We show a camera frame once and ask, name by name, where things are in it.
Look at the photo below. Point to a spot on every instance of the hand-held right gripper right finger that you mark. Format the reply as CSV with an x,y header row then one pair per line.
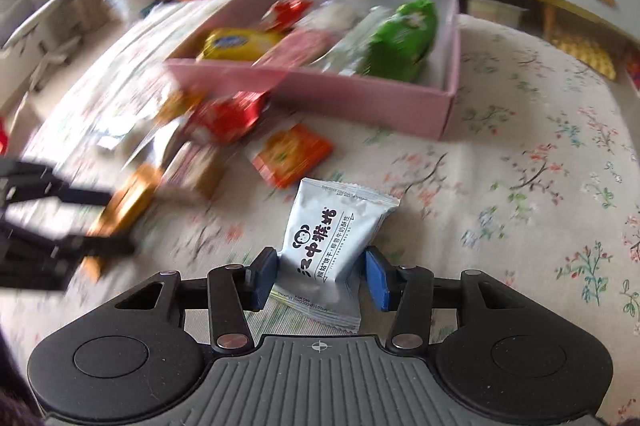
x,y
378,282

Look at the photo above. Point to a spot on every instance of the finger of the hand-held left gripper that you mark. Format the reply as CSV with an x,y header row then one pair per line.
x,y
50,188
45,256

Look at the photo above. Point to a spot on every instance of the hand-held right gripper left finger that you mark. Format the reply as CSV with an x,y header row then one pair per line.
x,y
262,280

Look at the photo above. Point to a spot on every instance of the pale blue biscuit packet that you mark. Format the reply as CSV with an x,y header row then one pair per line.
x,y
320,236

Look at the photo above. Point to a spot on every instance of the gold foil snack packet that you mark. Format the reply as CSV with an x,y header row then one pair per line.
x,y
125,206

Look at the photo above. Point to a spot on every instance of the orange jam biscuit packet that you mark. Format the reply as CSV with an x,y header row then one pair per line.
x,y
292,155

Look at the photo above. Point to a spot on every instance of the white bread roll packet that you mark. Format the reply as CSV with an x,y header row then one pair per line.
x,y
195,168

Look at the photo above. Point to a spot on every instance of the red white-lettered snack packet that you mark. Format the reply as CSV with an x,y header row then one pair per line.
x,y
230,115

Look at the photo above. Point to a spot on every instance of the pink cardboard box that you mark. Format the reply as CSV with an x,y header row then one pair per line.
x,y
325,100

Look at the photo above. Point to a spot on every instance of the yellow snack packet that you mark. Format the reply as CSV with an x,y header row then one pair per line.
x,y
240,44

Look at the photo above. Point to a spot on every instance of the long white snack packet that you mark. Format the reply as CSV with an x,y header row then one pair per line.
x,y
357,40

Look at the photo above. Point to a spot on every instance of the green potato chip packet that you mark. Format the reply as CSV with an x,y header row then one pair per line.
x,y
402,40

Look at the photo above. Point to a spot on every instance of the small red cartoon snack packet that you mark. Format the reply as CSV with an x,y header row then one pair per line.
x,y
284,13

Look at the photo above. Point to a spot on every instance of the white round snack packet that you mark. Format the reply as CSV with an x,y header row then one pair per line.
x,y
330,18

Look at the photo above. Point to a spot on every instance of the dark purple clothing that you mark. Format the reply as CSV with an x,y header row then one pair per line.
x,y
15,386

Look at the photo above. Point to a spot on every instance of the floral tablecloth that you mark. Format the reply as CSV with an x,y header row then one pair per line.
x,y
500,206

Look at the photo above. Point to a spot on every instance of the white office chair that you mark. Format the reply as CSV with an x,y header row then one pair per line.
x,y
45,25

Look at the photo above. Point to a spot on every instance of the yellow egg tray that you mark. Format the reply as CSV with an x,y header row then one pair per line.
x,y
582,53

